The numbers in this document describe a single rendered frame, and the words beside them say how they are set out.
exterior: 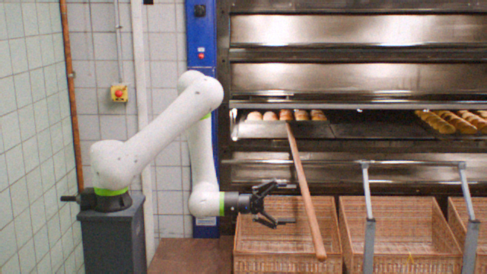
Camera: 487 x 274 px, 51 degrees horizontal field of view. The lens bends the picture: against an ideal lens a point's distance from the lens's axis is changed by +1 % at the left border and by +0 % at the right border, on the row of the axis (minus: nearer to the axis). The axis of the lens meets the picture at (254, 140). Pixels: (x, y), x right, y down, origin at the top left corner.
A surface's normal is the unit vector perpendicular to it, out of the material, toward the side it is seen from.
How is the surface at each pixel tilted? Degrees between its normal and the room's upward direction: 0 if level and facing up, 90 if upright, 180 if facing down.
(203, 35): 90
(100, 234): 90
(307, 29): 70
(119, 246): 90
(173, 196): 90
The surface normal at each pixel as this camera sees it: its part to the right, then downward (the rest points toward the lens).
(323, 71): -0.02, -0.08
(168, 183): -0.02, 0.26
